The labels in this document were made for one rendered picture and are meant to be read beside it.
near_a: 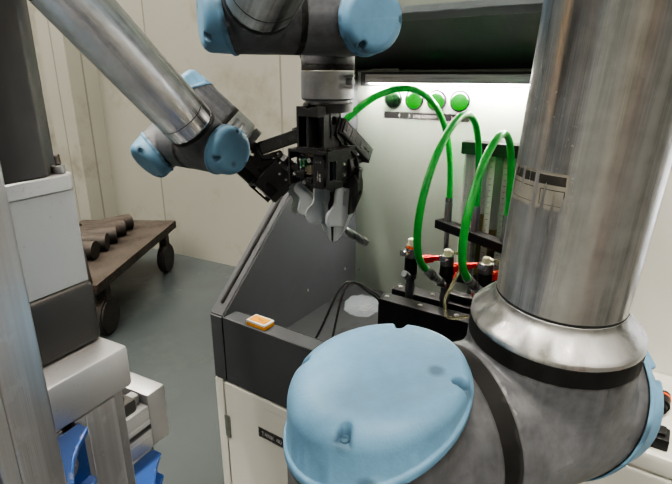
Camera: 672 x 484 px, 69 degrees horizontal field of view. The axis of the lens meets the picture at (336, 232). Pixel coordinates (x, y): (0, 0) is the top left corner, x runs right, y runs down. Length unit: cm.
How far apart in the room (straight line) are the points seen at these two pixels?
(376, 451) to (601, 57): 24
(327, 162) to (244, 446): 76
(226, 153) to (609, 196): 56
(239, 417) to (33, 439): 92
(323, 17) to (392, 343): 37
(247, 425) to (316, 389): 89
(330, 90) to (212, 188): 326
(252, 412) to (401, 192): 67
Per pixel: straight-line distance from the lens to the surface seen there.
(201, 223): 408
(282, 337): 100
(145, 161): 88
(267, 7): 49
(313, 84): 70
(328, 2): 59
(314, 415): 30
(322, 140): 70
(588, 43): 30
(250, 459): 125
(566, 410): 36
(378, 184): 139
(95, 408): 40
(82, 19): 68
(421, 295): 111
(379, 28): 59
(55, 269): 38
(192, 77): 93
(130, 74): 70
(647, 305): 96
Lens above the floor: 144
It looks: 18 degrees down
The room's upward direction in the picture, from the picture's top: straight up
